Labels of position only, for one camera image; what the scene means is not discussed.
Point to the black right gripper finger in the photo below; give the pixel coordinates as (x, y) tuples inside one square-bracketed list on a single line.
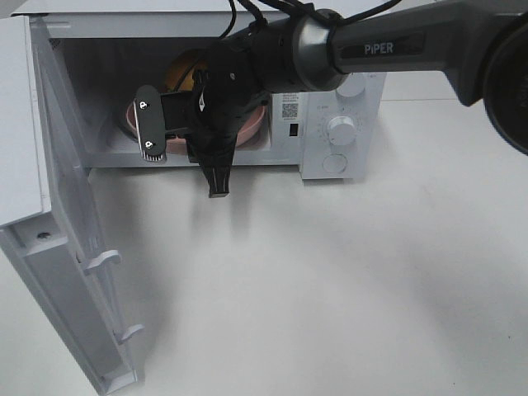
[(217, 173)]

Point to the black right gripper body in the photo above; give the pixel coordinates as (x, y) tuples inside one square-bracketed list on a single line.
[(210, 116)]

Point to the pink round plate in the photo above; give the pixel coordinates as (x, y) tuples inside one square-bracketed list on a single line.
[(178, 146)]

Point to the toy burger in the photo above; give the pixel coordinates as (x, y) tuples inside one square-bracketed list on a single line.
[(179, 75)]

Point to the round door release button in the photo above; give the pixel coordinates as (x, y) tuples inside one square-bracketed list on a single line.
[(335, 163)]

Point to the white microwave knob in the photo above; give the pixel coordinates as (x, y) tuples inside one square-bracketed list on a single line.
[(353, 86), (341, 130)]

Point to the white microwave door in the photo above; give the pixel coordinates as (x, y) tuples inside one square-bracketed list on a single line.
[(50, 230)]

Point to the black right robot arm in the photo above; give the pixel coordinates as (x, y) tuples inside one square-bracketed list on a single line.
[(480, 46)]

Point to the white microwave oven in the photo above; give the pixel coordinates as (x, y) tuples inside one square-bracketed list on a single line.
[(111, 48)]

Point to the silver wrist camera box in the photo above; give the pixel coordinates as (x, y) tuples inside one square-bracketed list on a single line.
[(150, 129)]

